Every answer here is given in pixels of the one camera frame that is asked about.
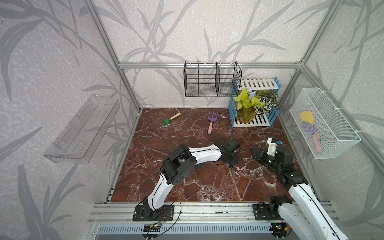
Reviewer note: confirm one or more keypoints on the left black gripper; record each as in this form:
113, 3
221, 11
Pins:
234, 162

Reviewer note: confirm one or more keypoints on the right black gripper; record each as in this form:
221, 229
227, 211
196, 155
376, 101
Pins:
260, 154

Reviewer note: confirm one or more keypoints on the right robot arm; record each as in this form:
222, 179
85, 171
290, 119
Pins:
301, 210

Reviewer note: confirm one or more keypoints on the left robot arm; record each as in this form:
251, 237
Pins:
179, 165

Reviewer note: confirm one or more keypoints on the purple pink garden fork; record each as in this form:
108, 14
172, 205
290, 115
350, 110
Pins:
212, 117

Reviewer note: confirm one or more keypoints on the glass vase with plants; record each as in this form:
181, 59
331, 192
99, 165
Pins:
254, 103

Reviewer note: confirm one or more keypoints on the purple pink garden trowel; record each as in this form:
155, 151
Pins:
310, 128

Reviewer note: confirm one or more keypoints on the yellow sponge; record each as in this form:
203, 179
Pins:
307, 116

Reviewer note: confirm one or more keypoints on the blue white slatted crate shelf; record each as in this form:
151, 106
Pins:
255, 84

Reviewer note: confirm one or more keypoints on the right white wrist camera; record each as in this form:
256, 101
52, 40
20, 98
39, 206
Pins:
272, 145

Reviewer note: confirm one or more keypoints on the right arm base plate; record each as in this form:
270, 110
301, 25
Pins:
262, 212

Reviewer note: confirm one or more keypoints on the white mesh wall basket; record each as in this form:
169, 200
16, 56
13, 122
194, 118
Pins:
335, 134

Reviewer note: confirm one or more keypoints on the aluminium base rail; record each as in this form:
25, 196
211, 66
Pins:
185, 213

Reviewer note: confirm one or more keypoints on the green rake wooden handle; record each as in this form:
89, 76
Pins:
166, 122

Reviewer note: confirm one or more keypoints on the black wire wall basket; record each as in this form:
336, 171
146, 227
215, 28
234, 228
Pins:
210, 80

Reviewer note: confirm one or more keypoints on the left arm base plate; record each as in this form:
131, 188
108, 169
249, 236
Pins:
166, 213

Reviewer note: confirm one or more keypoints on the clear acrylic wall shelf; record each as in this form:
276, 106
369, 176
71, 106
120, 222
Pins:
79, 140

